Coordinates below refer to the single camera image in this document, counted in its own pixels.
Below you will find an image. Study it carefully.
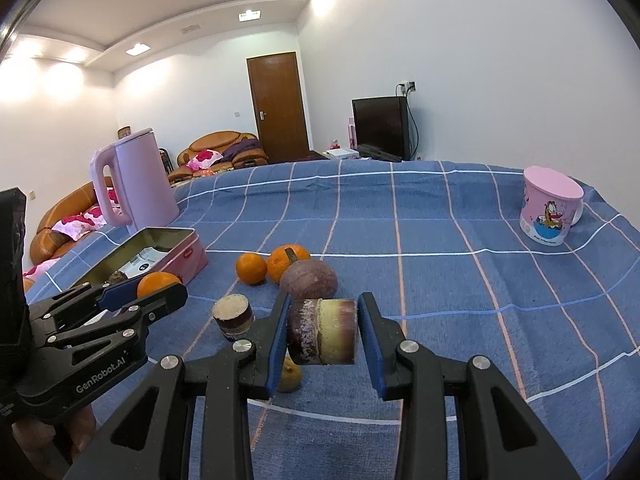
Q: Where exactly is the pink cartoon cup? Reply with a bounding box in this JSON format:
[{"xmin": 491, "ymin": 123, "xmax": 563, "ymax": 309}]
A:
[{"xmin": 519, "ymin": 166, "xmax": 585, "ymax": 246}]

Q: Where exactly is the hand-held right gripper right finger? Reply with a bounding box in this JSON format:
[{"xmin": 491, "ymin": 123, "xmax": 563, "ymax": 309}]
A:
[{"xmin": 357, "ymin": 291, "xmax": 583, "ymax": 480}]

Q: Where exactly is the brown wooden door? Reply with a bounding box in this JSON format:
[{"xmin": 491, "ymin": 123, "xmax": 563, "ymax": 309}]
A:
[{"xmin": 246, "ymin": 52, "xmax": 310, "ymax": 165}]

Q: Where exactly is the blue plaid blanket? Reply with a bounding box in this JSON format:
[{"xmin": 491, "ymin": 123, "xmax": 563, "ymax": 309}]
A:
[{"xmin": 30, "ymin": 160, "xmax": 640, "ymax": 480}]

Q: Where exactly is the pink electric kettle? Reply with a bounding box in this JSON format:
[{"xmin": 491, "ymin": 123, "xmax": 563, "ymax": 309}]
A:
[{"xmin": 90, "ymin": 127, "xmax": 180, "ymax": 236}]

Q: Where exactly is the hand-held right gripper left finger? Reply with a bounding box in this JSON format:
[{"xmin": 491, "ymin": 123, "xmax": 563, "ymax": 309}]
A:
[{"xmin": 60, "ymin": 292, "xmax": 296, "ymax": 480}]

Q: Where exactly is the brown leather armchair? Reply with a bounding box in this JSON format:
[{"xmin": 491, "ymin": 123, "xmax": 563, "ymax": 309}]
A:
[{"xmin": 167, "ymin": 131, "xmax": 270, "ymax": 186}]

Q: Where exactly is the brown leather sofa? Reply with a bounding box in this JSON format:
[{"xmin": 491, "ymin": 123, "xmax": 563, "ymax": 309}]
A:
[{"xmin": 30, "ymin": 182, "xmax": 121, "ymax": 266}]

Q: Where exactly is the orange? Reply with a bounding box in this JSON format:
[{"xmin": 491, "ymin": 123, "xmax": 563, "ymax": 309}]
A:
[
  {"xmin": 136, "ymin": 272, "xmax": 182, "ymax": 300},
  {"xmin": 236, "ymin": 253, "xmax": 269, "ymax": 286},
  {"xmin": 267, "ymin": 244, "xmax": 312, "ymax": 283}
]

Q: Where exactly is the black television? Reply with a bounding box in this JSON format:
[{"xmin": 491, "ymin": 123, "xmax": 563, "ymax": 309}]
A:
[{"xmin": 351, "ymin": 96, "xmax": 412, "ymax": 162}]

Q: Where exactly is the pink tin box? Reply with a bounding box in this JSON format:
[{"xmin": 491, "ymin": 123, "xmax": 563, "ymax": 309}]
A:
[{"xmin": 62, "ymin": 226, "xmax": 209, "ymax": 293}]

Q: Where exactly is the round purple fruit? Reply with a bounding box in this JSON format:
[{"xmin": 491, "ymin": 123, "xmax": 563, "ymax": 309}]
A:
[{"xmin": 279, "ymin": 259, "xmax": 338, "ymax": 301}]

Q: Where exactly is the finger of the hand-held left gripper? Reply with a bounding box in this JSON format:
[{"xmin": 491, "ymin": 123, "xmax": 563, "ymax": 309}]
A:
[
  {"xmin": 27, "ymin": 276, "xmax": 142, "ymax": 334},
  {"xmin": 17, "ymin": 282, "xmax": 189, "ymax": 411}
]

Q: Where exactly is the black power cable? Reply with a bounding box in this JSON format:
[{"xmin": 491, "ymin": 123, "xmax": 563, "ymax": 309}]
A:
[{"xmin": 397, "ymin": 84, "xmax": 422, "ymax": 161}]

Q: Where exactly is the person's left hand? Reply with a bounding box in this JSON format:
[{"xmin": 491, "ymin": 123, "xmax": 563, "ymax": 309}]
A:
[{"xmin": 12, "ymin": 401, "xmax": 98, "ymax": 467}]

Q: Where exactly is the white paper packet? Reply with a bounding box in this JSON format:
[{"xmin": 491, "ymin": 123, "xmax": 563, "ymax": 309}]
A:
[{"xmin": 120, "ymin": 246, "xmax": 168, "ymax": 278}]

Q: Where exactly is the yellowish brown fruit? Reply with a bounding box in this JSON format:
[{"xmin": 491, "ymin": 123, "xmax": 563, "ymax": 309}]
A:
[{"xmin": 277, "ymin": 352, "xmax": 304, "ymax": 394}]

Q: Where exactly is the purple cloth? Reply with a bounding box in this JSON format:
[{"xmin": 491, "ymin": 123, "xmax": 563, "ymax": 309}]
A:
[{"xmin": 222, "ymin": 141, "xmax": 263, "ymax": 161}]

